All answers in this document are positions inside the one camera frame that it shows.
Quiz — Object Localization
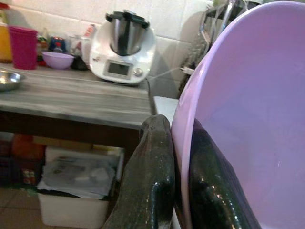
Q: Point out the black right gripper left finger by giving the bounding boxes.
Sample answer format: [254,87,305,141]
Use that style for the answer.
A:
[104,114,176,229]

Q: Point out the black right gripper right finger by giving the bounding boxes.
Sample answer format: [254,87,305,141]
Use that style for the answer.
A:
[189,118,260,229]

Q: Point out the large lilac plastic bowl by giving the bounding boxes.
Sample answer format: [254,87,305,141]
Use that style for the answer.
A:
[171,0,305,229]

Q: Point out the stack of papers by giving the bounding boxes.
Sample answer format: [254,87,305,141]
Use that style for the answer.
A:
[38,156,119,200]

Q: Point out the white plastic storage box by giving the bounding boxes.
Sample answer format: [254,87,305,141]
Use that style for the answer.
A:
[37,146,125,229]

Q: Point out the grey wooden kitchen table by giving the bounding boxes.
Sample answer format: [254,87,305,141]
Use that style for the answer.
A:
[0,62,157,153]

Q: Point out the orange bag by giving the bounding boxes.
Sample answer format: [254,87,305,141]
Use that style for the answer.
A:
[11,134,46,160]

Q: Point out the white kitchen food processor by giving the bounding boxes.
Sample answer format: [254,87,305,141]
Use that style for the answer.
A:
[89,10,157,86]

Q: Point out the small lilac plastic bowl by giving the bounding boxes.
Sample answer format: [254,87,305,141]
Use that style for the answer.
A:
[41,52,75,70]

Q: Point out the steel metal bowl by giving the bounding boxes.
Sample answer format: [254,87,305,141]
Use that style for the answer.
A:
[0,70,27,92]

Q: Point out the magenta plastic cup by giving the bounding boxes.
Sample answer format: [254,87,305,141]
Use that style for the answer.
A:
[8,25,39,70]

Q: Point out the orange juice bottle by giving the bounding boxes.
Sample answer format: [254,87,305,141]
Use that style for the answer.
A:
[0,7,13,64]

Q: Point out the white power cable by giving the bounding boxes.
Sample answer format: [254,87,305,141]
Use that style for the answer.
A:
[145,66,195,81]

